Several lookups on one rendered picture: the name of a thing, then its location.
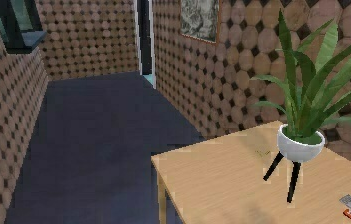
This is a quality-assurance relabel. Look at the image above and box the white framed doorway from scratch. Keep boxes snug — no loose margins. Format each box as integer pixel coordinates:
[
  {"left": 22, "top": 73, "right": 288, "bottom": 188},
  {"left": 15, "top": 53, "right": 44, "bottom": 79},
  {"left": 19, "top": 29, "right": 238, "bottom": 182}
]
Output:
[{"left": 134, "top": 0, "right": 157, "bottom": 90}]

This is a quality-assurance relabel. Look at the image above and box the grey framed wall picture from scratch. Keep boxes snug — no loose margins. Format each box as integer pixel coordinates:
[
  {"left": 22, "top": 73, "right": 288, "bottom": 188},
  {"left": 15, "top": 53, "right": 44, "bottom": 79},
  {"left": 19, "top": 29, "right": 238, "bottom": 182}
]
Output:
[{"left": 179, "top": 0, "right": 223, "bottom": 45}]

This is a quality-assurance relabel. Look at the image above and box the light wooden table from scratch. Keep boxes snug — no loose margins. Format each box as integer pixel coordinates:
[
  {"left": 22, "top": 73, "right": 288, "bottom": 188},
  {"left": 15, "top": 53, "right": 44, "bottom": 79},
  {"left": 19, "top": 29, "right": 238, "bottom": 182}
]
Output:
[{"left": 150, "top": 120, "right": 351, "bottom": 224}]

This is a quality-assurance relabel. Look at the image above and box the green house plant white pot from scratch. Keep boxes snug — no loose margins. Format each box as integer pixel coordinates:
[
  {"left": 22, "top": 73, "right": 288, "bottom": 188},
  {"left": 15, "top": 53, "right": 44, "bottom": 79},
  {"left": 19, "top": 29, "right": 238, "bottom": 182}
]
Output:
[{"left": 251, "top": 8, "right": 351, "bottom": 204}]

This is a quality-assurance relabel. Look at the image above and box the dark framed window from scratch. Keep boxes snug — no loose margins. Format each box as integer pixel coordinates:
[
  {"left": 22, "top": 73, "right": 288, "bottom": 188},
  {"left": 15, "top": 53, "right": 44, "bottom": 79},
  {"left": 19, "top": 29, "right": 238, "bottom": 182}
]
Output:
[{"left": 0, "top": 0, "right": 48, "bottom": 55}]

